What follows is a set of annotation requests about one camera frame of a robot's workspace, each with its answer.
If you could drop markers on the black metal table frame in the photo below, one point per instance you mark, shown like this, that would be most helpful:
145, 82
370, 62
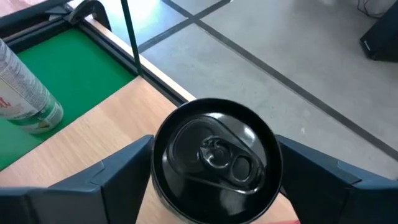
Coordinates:
107, 46

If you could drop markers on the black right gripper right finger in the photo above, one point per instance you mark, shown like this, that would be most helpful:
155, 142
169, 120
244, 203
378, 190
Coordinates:
335, 196

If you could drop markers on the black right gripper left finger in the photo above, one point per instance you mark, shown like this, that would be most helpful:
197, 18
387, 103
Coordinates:
93, 196

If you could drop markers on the green felt mat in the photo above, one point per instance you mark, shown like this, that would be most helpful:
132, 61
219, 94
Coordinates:
77, 68

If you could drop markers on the black cabinet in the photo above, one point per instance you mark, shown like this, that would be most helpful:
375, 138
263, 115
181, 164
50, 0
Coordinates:
382, 34

